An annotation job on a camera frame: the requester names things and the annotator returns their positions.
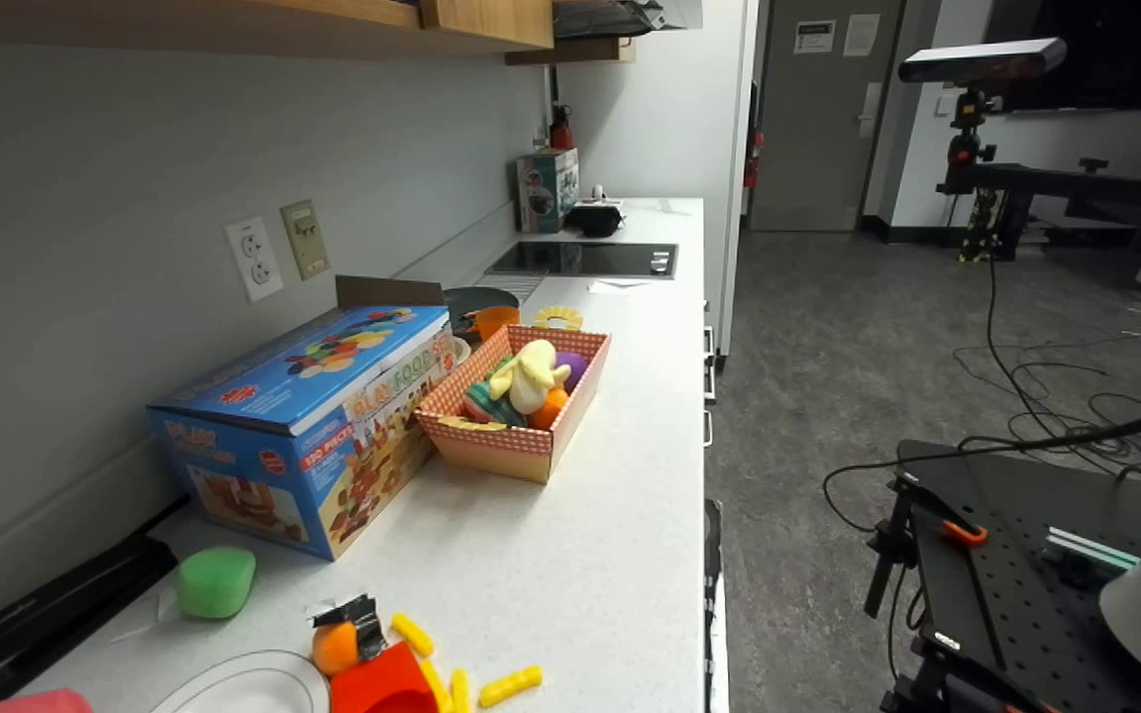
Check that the wooden upper cabinet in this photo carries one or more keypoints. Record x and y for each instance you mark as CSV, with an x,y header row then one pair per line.
x,y
335,20

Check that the purple toy vegetable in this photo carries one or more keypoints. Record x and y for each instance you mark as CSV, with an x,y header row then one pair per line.
x,y
574,366

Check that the pale yellow toy food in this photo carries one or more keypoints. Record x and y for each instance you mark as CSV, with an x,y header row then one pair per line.
x,y
534,374

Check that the orange toy fruit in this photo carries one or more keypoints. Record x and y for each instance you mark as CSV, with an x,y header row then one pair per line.
x,y
549,410

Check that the orange toy food piece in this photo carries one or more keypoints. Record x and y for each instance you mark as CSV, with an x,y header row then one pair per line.
x,y
495,323

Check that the green toy vegetable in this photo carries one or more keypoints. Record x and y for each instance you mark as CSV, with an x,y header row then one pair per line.
x,y
488,406

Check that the black induction cooktop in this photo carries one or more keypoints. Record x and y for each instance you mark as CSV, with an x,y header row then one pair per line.
x,y
586,260

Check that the red patterned cardboard tray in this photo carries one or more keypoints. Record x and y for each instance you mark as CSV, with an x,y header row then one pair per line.
x,y
511,444

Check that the grey round dish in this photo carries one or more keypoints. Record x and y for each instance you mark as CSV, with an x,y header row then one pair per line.
x,y
478,300

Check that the black pot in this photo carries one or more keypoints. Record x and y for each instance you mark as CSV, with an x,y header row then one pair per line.
x,y
598,218

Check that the green and white carton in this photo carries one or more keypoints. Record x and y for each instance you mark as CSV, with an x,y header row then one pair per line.
x,y
549,193

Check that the brown cardboard flap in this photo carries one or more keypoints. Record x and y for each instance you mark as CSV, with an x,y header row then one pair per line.
x,y
388,290

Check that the red bottle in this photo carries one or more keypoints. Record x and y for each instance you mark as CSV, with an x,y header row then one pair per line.
x,y
559,130

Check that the red fire extinguisher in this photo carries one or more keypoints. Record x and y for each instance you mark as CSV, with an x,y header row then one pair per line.
x,y
754,161

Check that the blue toy box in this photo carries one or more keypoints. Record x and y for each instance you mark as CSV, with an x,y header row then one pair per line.
x,y
294,423

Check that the yellow toy fry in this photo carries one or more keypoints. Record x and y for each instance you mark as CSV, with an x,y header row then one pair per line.
x,y
513,686
415,637
463,692

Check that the grey door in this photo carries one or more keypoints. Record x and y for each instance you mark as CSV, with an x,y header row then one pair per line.
x,y
814,134

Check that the range hood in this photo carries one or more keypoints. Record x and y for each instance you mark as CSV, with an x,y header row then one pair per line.
x,y
598,27

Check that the orange and black toy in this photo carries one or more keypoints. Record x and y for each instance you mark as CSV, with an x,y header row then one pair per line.
x,y
340,639

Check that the red toy fries container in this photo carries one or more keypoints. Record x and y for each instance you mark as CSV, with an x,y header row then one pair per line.
x,y
377,684

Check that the white paper notice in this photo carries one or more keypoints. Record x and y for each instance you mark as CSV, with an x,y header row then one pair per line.
x,y
814,39
862,39

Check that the orange clamp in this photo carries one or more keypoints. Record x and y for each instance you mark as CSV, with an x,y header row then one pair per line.
x,y
964,532

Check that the clear round plate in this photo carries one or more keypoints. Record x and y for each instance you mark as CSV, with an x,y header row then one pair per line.
x,y
220,692

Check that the black breadboard robot table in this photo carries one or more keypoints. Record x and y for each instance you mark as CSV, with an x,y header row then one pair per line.
x,y
1032,609

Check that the black desk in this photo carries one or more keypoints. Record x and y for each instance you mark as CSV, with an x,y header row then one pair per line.
x,y
1098,193

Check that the teal and white strip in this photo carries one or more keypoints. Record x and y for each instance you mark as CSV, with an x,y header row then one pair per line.
x,y
1090,548

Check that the black stapler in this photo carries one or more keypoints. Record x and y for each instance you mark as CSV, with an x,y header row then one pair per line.
x,y
59,621

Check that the pink toy piece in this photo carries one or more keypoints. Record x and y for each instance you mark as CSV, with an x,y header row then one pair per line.
x,y
38,704

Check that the beige switch plate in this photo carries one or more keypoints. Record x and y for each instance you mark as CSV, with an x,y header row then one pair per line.
x,y
309,241

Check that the white wall outlet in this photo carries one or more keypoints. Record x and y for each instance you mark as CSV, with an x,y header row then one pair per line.
x,y
257,260

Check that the black camera tripod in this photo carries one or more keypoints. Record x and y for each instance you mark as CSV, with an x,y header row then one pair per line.
x,y
973,172

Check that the black stereo camera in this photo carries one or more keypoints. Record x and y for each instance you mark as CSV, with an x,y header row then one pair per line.
x,y
983,60

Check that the black wall screen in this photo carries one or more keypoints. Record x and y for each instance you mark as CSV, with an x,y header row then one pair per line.
x,y
1111,55

